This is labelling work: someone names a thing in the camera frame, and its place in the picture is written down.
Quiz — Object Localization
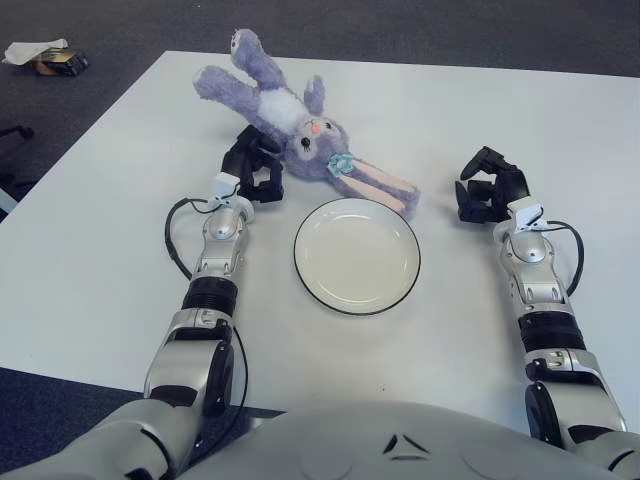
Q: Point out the black left elbow cable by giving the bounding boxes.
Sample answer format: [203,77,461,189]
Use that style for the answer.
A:
[219,322,250,426]

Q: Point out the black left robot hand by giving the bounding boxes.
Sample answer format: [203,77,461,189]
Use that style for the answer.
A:
[221,125,287,204]

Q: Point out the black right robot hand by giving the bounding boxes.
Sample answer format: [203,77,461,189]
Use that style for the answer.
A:
[454,145,530,225]

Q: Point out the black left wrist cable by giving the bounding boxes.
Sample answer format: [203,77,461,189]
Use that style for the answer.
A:
[164,187,241,281]

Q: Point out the purple plush bunny doll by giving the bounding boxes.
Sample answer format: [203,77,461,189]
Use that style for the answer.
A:
[193,28,420,222]

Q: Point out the white plate with black rim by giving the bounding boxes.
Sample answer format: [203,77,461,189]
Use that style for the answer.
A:
[293,197,422,317]

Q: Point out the black office chair base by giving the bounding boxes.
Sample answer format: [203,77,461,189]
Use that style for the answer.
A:
[0,125,36,201]

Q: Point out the white furniture corner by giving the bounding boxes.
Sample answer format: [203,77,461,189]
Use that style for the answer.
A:
[0,188,21,224]

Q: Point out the crumpled white tissue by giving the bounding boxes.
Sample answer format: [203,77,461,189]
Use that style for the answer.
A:
[2,37,70,66]

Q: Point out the grey robot torso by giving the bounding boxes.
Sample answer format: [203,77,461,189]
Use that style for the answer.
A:
[177,399,616,480]

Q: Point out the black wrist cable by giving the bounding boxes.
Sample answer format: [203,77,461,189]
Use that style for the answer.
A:
[164,187,241,281]
[539,219,586,301]

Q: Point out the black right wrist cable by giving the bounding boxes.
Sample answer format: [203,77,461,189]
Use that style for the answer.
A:
[539,219,586,301]

